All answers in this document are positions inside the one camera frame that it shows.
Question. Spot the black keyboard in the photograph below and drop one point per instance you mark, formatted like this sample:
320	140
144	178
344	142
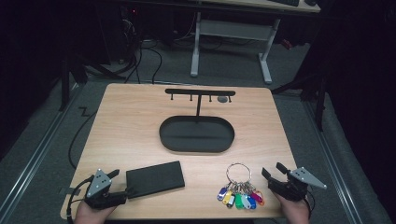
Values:
285	2

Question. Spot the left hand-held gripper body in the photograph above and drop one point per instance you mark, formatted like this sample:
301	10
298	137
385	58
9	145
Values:
100	186

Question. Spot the person's left hand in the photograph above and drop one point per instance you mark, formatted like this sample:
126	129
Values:
90	215

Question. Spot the wooden desk top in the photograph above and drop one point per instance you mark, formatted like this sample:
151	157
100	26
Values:
264	4

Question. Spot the small red object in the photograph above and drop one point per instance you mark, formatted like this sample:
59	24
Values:
287	44

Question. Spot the black wallet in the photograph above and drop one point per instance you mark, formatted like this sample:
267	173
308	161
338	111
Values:
155	179

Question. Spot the black metal stand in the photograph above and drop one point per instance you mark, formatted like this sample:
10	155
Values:
320	105
64	84

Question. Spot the white metal desk frame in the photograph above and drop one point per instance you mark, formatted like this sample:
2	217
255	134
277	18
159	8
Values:
236	30

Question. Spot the person's right hand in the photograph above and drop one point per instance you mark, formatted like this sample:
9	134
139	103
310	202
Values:
294	211

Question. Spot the grey round disc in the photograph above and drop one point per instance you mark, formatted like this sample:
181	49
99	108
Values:
222	99

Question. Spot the metal floor rail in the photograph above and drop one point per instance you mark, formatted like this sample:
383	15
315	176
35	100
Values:
31	161
336	174

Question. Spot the grey tape strip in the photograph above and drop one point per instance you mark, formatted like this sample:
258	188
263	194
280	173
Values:
67	190

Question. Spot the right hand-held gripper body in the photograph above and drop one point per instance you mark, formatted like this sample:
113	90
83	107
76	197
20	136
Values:
291	188

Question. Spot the black computer mouse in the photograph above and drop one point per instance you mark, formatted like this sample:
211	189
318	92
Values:
310	2

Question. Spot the black key stand with tray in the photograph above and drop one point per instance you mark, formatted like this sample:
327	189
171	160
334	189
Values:
196	135

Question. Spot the dark computer equipment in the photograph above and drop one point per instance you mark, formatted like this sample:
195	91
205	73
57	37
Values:
130	18

